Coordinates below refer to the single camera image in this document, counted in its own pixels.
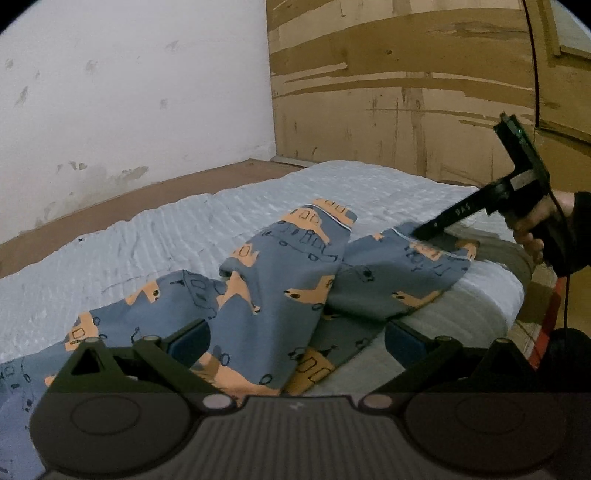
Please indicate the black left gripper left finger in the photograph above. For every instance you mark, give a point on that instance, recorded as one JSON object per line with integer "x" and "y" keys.
{"x": 151, "y": 364}

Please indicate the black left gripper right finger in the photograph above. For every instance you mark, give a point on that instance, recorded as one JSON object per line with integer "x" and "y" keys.
{"x": 444, "y": 365}

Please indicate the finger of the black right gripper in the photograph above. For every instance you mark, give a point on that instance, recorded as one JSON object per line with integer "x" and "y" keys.
{"x": 461, "y": 210}

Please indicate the blue pants with orange cars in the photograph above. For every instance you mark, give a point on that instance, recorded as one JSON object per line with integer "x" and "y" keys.
{"x": 288, "y": 307}

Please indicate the person's right hand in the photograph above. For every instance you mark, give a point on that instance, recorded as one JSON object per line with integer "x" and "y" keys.
{"x": 558, "y": 204}

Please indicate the light blue textured bedspread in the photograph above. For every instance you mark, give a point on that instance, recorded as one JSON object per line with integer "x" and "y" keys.
{"x": 41, "y": 302}

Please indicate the brown plywood wardrobe panel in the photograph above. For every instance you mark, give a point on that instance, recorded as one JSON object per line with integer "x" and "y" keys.
{"x": 419, "y": 85}

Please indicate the brown wooden bed frame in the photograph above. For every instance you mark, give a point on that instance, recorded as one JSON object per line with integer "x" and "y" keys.
{"x": 35, "y": 245}

